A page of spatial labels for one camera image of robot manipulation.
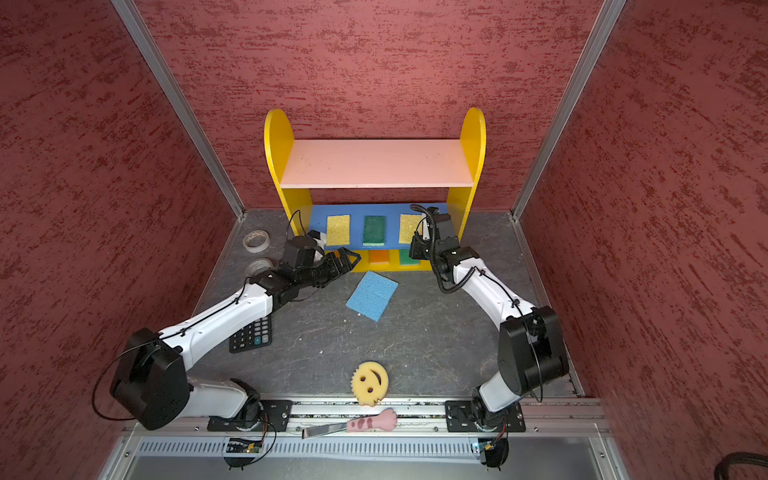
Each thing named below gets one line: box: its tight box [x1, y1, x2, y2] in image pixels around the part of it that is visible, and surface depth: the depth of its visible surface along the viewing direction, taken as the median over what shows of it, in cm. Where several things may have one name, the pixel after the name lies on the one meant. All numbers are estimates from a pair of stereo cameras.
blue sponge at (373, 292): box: [350, 270, 400, 309], surface depth 98 cm
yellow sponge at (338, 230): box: [326, 214, 350, 246], surface depth 97 cm
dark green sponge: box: [362, 215, 386, 246], surface depth 97 cm
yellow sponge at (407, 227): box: [398, 214, 423, 244], surface depth 97 cm
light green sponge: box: [399, 249, 420, 266], surface depth 105 cm
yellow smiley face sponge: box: [351, 361, 389, 407], surface depth 79 cm
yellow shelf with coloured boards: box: [264, 108, 487, 272], surface depth 83 cm
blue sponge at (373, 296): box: [345, 271, 399, 322], surface depth 97 cm
